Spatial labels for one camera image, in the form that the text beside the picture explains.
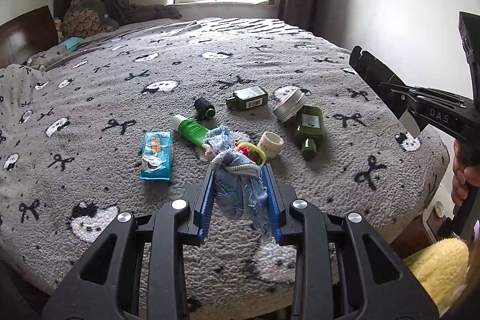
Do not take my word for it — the grey dotted quilt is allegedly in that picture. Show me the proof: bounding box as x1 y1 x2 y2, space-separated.
0 43 81 127

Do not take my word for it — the small dark green bottle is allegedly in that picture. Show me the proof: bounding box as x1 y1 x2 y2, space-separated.
226 85 269 111

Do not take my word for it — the brown wooden headboard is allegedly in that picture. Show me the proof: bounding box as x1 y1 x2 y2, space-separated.
0 5 59 69

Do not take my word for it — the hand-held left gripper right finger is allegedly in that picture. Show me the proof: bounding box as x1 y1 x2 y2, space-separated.
260 163 439 320

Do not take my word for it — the white appliance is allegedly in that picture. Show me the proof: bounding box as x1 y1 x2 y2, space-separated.
423 189 455 244

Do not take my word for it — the round metal tin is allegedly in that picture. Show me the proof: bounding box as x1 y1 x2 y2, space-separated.
272 88 308 124

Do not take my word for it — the person's right hand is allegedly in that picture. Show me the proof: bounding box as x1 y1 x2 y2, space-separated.
451 140 480 209

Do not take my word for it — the brown patterned pillow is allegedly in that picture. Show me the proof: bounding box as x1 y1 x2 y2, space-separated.
62 0 120 40

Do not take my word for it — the frayed blue denim cloth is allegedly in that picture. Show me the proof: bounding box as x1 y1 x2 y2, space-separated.
204 126 271 231

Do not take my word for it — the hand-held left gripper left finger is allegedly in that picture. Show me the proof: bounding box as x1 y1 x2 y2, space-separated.
42 164 216 320

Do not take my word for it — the green squeeze tube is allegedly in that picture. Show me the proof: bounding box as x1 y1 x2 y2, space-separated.
171 114 217 149

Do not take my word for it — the blue wet wipes packet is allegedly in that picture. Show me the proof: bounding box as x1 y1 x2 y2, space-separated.
139 130 176 182

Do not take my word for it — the grey bow print blanket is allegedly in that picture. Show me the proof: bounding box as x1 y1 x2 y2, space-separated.
0 18 451 307

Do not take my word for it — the brown wooden cabinet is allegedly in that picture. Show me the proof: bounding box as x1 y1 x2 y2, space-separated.
389 219 429 259

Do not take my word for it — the large dark green bottle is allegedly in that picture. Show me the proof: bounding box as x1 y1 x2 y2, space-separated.
293 105 325 160

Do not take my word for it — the yellow fluffy robe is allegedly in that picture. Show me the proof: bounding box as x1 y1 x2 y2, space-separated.
403 237 472 310

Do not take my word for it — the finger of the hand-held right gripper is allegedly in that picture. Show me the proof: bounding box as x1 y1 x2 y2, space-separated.
349 46 409 118
379 82 466 139

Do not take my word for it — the small white cup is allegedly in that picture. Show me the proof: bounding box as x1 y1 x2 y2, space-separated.
259 131 283 159

